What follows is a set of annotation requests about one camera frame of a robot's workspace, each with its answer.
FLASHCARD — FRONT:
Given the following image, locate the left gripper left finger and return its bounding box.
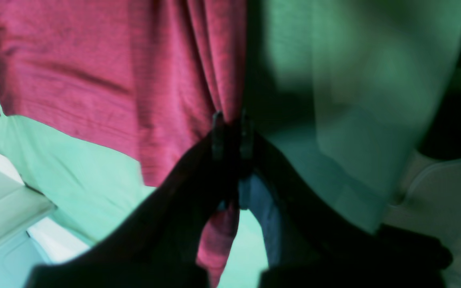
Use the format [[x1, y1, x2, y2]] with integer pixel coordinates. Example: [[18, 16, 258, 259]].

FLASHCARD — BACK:
[[25, 112, 239, 288]]

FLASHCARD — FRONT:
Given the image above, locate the green table cloth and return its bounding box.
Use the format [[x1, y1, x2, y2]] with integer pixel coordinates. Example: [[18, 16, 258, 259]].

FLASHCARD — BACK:
[[0, 0, 461, 288]]

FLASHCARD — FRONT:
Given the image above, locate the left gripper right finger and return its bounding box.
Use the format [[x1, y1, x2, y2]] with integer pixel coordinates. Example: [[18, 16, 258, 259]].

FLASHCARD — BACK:
[[239, 112, 453, 288]]

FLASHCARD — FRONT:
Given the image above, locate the black round stand base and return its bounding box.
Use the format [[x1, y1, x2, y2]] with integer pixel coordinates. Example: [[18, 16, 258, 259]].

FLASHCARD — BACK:
[[417, 92, 461, 161]]

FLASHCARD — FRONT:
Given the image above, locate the red T-shirt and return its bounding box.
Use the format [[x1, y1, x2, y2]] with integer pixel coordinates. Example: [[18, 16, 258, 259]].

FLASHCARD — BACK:
[[0, 0, 247, 288]]

